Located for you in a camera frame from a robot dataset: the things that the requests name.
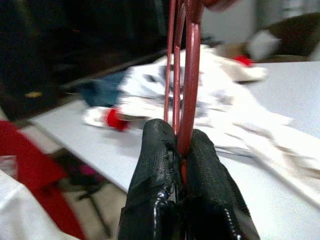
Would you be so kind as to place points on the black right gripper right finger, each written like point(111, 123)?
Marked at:
point(210, 190)

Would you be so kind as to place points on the white garment with red cuffs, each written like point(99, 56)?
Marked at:
point(116, 120)

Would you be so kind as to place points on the red t-shirt with triangle logo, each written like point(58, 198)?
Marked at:
point(32, 155)

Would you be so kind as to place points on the blue denim jeans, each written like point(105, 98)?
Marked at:
point(100, 90)

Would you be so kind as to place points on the red plastic clothes hanger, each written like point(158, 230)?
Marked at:
point(191, 75)

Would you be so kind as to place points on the white t-shirt with black print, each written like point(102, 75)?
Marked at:
point(140, 100)

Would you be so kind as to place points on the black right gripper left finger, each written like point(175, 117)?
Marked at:
point(152, 175)

